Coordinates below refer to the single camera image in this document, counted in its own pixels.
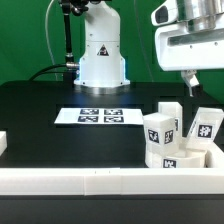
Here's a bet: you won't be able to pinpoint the black camera stand pole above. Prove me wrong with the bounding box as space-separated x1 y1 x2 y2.
59 0 89 69

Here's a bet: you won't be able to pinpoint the white cable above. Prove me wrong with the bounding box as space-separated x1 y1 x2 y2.
44 0 59 81

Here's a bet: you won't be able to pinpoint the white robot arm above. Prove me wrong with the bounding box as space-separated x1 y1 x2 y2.
151 0 224 97

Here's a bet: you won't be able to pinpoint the white round stool seat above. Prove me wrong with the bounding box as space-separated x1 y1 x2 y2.
145 142 207 168

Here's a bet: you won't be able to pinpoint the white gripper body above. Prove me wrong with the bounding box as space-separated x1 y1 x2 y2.
155 24 224 71

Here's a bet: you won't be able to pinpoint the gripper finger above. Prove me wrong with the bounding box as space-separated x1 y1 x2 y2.
181 70 200 97

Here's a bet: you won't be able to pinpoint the black cables at base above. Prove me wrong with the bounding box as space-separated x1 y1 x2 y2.
29 63 78 82

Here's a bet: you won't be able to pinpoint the white U-shaped fence wall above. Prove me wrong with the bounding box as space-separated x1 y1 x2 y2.
0 130 224 196

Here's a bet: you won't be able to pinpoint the white sheet with markers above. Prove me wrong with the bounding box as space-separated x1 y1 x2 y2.
54 108 143 125

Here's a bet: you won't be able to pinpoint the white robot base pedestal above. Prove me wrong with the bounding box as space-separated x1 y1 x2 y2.
74 1 130 88

